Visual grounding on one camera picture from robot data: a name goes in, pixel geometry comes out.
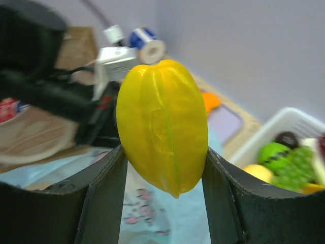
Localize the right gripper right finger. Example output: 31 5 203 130
202 149 324 244

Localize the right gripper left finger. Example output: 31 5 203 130
1 146 127 243

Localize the yellow lemon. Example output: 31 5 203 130
242 164 274 183

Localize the green apple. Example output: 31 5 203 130
257 142 291 174

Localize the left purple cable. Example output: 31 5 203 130
81 0 112 28

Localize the dark mangosteen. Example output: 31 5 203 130
274 131 300 149

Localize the green grape bunch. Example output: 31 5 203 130
271 146 315 192

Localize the red snack packet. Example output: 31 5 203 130
0 98 30 125

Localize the brown paper grocery bag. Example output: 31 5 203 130
1 26 98 173

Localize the lavender cutting board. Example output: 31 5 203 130
208 105 244 145

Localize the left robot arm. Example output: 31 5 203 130
1 1 120 148

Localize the white plastic basket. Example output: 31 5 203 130
228 107 325 168

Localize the yellow starfruit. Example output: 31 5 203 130
116 59 208 198

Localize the toilet paper roll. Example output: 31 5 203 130
129 27 166 65

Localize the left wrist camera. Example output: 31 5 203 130
92 25 139 101

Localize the blue plastic bag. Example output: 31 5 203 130
1 147 211 243

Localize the orange sweet potato right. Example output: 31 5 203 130
201 91 222 115

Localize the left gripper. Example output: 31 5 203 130
74 81 121 147

